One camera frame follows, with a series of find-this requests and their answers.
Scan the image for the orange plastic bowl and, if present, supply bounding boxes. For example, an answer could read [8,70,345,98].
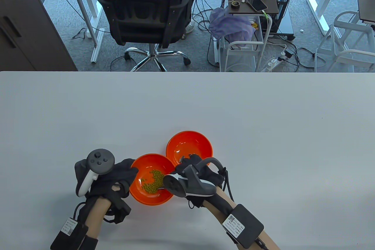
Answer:
[166,131,213,166]

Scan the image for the person's right forearm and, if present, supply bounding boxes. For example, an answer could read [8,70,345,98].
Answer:
[202,187,280,250]

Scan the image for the grey right hand controller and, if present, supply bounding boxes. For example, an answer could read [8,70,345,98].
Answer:
[163,157,224,198]

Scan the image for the person's left hand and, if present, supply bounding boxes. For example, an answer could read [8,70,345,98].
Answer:
[75,158,139,224]

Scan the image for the black wrist sensor box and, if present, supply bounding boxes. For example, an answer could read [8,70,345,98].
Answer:
[223,204,264,249]
[50,217,98,250]

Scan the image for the grey hand controller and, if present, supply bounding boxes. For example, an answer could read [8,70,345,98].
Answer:
[76,149,114,198]
[163,157,224,198]

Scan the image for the person's right hand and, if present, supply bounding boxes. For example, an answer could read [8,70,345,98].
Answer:
[173,155,227,208]

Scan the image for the purple cloth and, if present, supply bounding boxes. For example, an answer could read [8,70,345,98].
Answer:
[209,7,256,47]

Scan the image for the white power strip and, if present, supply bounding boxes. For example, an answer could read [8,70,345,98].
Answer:
[260,52,289,72]

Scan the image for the person's left forearm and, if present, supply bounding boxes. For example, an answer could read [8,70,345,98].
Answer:
[78,197,113,250]

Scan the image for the grey left hand controller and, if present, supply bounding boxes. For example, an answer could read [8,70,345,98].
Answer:
[76,149,114,198]

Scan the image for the black smartphone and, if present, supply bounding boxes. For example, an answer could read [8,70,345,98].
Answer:
[245,0,268,12]

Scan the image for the black left wrist sensor box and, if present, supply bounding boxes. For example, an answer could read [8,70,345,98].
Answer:
[50,217,98,250]

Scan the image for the white metal chair frame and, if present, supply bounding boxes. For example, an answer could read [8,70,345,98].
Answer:
[314,11,375,72]

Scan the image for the white metal cart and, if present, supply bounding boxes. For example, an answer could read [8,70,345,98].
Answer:
[218,13,273,72]

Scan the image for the dark brown cabinet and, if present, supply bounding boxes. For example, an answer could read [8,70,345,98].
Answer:
[0,0,78,72]

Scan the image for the black right wrist sensor box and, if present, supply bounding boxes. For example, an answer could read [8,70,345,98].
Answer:
[223,204,264,249]

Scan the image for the orange bowl with green beans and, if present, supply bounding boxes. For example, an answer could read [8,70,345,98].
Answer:
[129,153,175,206]

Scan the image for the black office chair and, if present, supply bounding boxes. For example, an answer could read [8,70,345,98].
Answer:
[96,0,197,72]

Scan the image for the pile of green mung beans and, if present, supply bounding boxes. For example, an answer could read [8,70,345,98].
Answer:
[142,169,165,194]

